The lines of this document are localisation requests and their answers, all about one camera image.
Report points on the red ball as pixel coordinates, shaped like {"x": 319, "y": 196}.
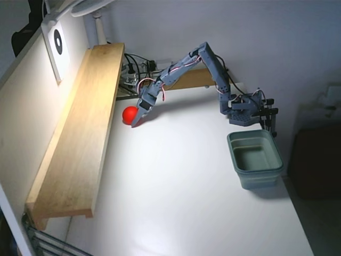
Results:
{"x": 129, "y": 115}

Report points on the white furniture side panel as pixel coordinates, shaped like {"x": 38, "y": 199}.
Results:
{"x": 26, "y": 120}

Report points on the white power adapter box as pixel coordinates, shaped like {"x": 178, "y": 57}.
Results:
{"x": 162, "y": 62}

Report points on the black power plug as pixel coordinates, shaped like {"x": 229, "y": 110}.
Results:
{"x": 152, "y": 65}
{"x": 130, "y": 69}

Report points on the metal shelf support frame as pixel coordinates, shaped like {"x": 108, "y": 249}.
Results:
{"x": 48, "y": 240}

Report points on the white power strip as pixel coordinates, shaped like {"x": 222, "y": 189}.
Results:
{"x": 149, "y": 73}

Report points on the grey collapsible container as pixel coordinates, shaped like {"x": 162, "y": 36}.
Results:
{"x": 255, "y": 162}

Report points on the blue-grey robot arm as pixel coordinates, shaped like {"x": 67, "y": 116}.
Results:
{"x": 215, "y": 72}

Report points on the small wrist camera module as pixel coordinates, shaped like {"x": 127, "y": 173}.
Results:
{"x": 131, "y": 80}

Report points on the blue-grey gripper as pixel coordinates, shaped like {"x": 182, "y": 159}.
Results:
{"x": 143, "y": 108}

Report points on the white wall fixture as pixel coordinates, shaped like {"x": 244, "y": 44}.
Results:
{"x": 331, "y": 94}

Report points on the black table clamp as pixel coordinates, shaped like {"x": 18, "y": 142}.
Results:
{"x": 269, "y": 101}
{"x": 271, "y": 112}

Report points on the long light wooden shelf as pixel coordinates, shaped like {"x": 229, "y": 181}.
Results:
{"x": 80, "y": 133}

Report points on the white desk lamp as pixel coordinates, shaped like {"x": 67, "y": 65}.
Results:
{"x": 90, "y": 6}

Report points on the small white box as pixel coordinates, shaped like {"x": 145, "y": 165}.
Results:
{"x": 240, "y": 86}

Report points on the aluminium frame rail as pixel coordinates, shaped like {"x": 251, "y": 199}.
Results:
{"x": 125, "y": 97}

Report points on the wooden back board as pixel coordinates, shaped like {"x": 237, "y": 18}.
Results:
{"x": 197, "y": 78}

